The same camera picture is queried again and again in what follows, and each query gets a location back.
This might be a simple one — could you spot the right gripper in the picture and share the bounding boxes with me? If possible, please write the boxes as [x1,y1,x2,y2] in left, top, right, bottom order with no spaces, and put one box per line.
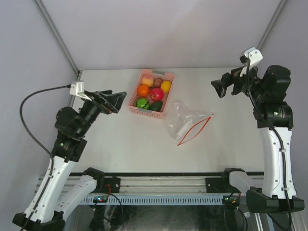
[211,61,267,102]

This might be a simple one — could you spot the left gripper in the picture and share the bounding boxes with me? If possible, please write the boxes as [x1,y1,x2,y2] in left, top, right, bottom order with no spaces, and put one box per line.
[76,90,126,137]

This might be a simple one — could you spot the fake green fruit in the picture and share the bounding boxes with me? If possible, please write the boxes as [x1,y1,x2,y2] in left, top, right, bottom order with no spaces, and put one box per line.
[136,98,150,110]

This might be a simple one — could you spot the fake orange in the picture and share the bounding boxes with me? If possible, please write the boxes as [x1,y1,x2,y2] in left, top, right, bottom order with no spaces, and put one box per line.
[137,84,150,98]

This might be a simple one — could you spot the fake peach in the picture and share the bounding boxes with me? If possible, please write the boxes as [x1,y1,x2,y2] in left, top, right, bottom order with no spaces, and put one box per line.
[141,75,154,88]

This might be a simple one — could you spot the fake red fruit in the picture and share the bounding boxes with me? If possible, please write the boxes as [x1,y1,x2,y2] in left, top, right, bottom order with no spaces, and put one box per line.
[150,88,164,102]

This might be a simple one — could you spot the fake dark green avocado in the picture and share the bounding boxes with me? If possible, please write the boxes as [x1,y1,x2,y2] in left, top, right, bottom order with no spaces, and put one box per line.
[149,101,163,112]

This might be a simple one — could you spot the clear zip top bag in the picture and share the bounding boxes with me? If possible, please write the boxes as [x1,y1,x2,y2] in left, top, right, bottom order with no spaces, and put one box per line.
[164,100,214,146]

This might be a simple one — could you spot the fake yellow lemon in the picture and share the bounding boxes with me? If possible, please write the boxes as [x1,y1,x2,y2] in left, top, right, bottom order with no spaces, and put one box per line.
[160,80,172,93]

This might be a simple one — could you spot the fake brown pink fruit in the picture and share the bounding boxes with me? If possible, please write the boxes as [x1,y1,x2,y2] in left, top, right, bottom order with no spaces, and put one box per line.
[153,77,164,88]

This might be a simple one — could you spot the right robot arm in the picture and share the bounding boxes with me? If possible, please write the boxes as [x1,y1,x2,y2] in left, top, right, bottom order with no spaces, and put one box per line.
[211,65,305,214]

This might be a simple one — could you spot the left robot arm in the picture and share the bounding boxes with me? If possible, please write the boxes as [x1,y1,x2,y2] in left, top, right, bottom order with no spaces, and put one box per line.
[13,90,127,231]

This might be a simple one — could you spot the pink plastic basket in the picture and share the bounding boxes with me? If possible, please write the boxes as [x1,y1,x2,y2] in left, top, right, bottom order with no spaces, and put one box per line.
[128,69,175,119]

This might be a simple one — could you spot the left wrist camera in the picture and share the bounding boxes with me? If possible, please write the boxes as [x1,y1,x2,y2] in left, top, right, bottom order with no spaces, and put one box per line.
[69,81,86,98]

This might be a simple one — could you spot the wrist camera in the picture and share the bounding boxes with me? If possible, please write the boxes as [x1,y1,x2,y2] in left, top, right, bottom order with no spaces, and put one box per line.
[240,47,263,67]
[69,81,86,98]

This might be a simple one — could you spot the left camera cable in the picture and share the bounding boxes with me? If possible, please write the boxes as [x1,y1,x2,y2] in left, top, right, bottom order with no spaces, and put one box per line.
[19,84,72,231]

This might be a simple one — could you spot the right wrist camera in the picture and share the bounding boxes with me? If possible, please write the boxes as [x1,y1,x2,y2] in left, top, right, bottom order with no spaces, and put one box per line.
[240,47,263,67]

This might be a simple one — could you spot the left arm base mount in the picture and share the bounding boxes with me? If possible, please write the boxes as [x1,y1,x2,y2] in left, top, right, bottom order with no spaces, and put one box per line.
[103,177,121,193]

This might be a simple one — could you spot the aluminium front rail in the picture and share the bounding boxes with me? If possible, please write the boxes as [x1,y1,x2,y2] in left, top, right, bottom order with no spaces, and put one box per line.
[38,175,265,194]

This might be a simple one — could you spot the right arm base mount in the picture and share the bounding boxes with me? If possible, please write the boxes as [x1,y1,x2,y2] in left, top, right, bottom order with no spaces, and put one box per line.
[205,178,232,193]

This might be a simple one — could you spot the left aluminium corner post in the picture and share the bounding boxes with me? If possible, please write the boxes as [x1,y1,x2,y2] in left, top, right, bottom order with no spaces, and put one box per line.
[32,0,80,78]

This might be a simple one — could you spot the aluminium corner post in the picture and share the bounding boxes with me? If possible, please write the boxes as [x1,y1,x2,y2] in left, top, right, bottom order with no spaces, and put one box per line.
[32,0,80,78]
[257,0,289,51]

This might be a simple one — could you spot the right aluminium corner post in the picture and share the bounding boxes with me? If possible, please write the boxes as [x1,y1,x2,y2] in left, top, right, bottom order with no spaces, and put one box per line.
[257,0,289,51]

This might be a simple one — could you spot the slotted cable duct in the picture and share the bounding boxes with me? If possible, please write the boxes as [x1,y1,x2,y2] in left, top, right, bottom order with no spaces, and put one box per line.
[80,194,229,205]

